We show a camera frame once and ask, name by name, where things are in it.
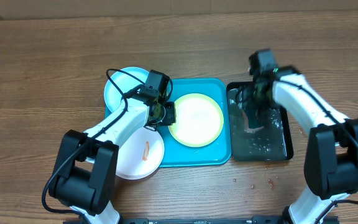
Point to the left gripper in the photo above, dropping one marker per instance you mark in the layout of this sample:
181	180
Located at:
171	118

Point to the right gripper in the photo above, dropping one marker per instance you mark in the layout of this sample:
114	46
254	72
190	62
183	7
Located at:
248	101

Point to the green orange sponge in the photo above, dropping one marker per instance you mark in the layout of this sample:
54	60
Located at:
251	121

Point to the yellow-green plate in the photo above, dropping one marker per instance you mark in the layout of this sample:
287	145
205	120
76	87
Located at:
199	120

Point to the light blue plate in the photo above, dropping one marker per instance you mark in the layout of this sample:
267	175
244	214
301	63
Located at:
112	97

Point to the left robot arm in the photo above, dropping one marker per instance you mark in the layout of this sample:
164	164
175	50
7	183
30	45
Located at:
82	181

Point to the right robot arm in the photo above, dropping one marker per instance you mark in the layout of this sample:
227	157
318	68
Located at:
331	161

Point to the black water tray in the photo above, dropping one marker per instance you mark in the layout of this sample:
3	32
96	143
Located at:
271	143

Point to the white plate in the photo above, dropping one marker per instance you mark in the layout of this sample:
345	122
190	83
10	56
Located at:
141	155

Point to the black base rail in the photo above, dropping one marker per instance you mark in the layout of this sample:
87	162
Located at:
253	220

